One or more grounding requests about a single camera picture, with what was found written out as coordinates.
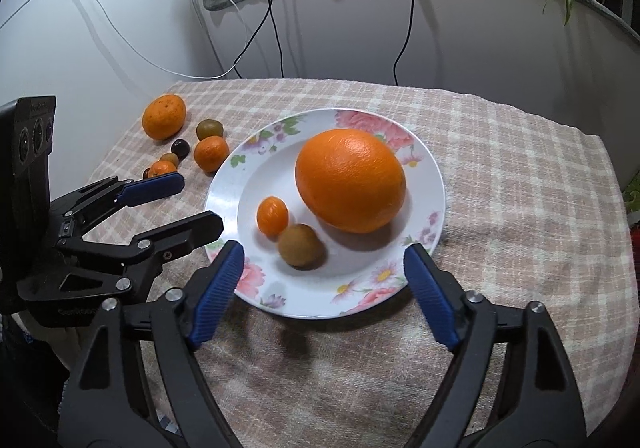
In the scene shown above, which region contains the spotted mandarin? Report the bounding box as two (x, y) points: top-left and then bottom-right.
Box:
(142, 94), (187, 141)

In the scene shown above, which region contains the beige checked tablecloth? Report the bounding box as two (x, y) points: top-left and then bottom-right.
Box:
(65, 78), (633, 448)

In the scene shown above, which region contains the green tomato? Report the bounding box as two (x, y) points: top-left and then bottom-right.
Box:
(195, 119), (224, 141)

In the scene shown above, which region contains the large orange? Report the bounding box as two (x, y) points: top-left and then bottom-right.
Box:
(294, 129), (407, 235)

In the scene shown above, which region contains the black cable with dongle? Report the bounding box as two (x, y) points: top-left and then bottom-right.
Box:
(392, 0), (418, 87)

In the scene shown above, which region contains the small oval kumquat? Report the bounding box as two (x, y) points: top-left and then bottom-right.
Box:
(256, 196), (290, 237)

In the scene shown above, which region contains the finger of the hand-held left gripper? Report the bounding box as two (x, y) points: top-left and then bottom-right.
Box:
(17, 210), (224, 313)
(49, 173), (186, 242)

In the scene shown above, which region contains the white floral plate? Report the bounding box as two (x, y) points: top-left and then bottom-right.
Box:
(204, 108), (446, 320)

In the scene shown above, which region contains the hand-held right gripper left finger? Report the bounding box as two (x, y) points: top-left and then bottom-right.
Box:
(57, 240), (246, 448)

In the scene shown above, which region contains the white cable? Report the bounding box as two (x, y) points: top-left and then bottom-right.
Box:
(75, 0), (266, 80)

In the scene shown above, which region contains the brown kiwi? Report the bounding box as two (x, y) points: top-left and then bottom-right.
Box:
(277, 223), (327, 271)

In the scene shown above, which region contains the small smooth mandarin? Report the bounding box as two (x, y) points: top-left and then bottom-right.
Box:
(193, 136), (230, 173)

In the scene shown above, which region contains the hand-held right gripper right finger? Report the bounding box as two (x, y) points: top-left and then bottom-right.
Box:
(402, 243), (588, 448)

